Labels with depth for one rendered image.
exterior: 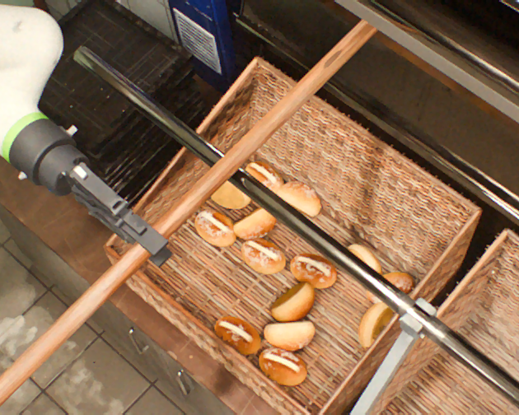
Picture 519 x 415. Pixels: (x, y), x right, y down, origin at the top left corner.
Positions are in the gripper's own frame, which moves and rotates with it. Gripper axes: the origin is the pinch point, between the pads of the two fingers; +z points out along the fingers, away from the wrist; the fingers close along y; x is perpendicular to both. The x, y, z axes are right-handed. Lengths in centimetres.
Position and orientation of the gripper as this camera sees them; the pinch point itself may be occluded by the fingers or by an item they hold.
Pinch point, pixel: (147, 240)
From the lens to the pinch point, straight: 159.1
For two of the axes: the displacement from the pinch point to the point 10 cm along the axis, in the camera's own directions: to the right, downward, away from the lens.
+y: 0.9, 4.7, 8.8
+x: -6.8, 6.8, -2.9
